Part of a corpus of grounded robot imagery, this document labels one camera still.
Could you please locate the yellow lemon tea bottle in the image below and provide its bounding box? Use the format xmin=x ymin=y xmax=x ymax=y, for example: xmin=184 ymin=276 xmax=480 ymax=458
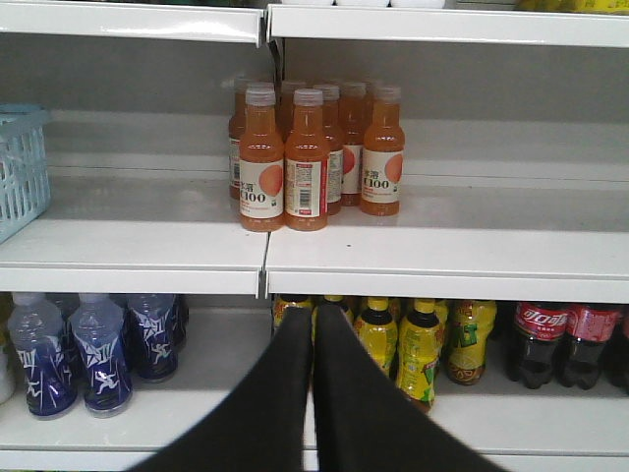
xmin=395 ymin=298 xmax=440 ymax=413
xmin=354 ymin=296 xmax=398 ymax=377
xmin=446 ymin=299 xmax=497 ymax=385

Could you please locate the coke plastic bottle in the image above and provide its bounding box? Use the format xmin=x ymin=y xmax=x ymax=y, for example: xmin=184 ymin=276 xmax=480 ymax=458
xmin=506 ymin=301 xmax=568 ymax=389
xmin=557 ymin=303 xmax=620 ymax=389

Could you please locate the blue sports drink bottle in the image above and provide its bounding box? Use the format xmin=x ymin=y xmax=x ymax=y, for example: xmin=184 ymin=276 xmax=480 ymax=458
xmin=70 ymin=293 xmax=133 ymax=418
xmin=128 ymin=293 xmax=178 ymax=383
xmin=8 ymin=292 xmax=77 ymax=419

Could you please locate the white metal shelving unit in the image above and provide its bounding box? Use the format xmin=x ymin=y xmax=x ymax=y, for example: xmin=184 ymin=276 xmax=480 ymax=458
xmin=1 ymin=1 xmax=628 ymax=471

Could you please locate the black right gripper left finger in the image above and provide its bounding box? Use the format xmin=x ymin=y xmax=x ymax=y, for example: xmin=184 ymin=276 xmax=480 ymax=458
xmin=131 ymin=308 xmax=313 ymax=471

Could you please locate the light blue plastic basket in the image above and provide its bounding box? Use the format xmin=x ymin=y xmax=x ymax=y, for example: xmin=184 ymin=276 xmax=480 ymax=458
xmin=1 ymin=103 xmax=51 ymax=241

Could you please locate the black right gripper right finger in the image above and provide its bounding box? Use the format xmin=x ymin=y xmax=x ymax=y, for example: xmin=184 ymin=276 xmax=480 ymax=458
xmin=314 ymin=306 xmax=503 ymax=471

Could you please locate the orange C100 juice bottle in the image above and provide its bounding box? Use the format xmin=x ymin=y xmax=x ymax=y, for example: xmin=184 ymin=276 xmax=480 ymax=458
xmin=284 ymin=88 xmax=330 ymax=231
xmin=360 ymin=85 xmax=405 ymax=216
xmin=240 ymin=86 xmax=284 ymax=232

